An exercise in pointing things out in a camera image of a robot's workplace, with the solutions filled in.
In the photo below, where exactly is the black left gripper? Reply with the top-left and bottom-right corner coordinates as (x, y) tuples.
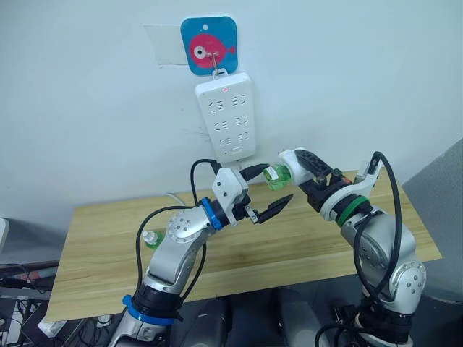
(230, 163), (294, 226)

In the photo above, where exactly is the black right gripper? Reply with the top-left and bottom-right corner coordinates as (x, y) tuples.
(294, 148), (354, 214)

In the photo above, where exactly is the white mosquito repellent heater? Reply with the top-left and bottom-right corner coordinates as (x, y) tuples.
(277, 147), (316, 187)

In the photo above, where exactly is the green repellent liquid bottle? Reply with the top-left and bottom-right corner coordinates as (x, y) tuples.
(141, 229), (167, 252)
(262, 163), (294, 192)

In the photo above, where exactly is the grey panel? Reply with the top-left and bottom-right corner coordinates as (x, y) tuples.
(400, 136), (463, 301)

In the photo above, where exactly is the clear tape patch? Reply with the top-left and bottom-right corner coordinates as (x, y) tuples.
(143, 24), (190, 67)

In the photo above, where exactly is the white floor power strip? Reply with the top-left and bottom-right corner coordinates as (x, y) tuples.
(37, 319), (69, 338)

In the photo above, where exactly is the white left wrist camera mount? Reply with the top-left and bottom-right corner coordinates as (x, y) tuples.
(211, 166), (251, 227)

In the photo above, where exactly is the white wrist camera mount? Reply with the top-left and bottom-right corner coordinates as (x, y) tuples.
(320, 158), (381, 222)
(211, 166), (251, 227)

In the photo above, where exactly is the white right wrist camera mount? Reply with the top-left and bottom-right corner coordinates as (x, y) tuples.
(320, 158), (381, 222)

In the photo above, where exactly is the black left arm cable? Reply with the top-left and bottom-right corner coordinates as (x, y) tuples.
(135, 158), (222, 312)

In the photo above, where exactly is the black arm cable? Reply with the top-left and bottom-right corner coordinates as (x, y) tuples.
(314, 150), (404, 347)
(135, 158), (222, 312)

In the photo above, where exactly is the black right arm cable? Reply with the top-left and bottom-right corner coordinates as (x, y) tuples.
(314, 150), (404, 347)

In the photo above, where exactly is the blue fish wall hook plate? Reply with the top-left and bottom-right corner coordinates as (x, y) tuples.
(180, 15), (240, 77)

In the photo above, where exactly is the black cable tangle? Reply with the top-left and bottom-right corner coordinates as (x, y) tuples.
(0, 262), (56, 294)

